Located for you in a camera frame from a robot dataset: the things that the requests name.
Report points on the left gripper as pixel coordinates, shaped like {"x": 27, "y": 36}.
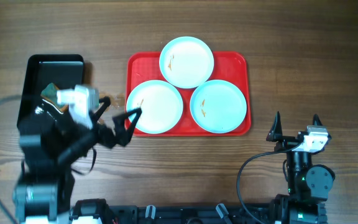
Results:
{"x": 122, "y": 135}

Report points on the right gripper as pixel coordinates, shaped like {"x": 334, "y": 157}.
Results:
{"x": 276, "y": 134}

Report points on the light blue plate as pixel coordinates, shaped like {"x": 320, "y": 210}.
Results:
{"x": 218, "y": 106}
{"x": 186, "y": 62}
{"x": 161, "y": 105}

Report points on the green yellow sponge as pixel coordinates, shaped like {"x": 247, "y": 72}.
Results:
{"x": 49, "y": 94}

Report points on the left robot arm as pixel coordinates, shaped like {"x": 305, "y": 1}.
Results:
{"x": 51, "y": 143}

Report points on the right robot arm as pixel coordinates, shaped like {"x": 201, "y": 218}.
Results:
{"x": 308, "y": 184}

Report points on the black water basin tray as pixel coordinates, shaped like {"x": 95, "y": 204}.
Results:
{"x": 63, "y": 70}

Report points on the red plastic tray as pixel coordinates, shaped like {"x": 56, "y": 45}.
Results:
{"x": 228, "y": 65}

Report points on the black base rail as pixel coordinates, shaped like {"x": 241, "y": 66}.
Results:
{"x": 98, "y": 211}

